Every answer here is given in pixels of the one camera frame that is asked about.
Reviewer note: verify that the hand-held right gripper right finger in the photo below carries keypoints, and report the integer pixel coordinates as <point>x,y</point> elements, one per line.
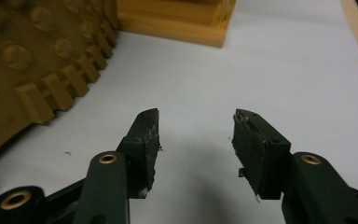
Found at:
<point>258,152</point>

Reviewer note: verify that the wooden box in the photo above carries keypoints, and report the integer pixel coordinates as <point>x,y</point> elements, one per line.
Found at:
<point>180,21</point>

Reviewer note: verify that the tan suede boot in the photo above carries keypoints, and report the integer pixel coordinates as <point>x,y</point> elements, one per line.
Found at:
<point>28,62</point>

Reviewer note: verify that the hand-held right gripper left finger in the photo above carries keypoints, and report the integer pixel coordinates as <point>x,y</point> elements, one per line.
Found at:
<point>143,149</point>

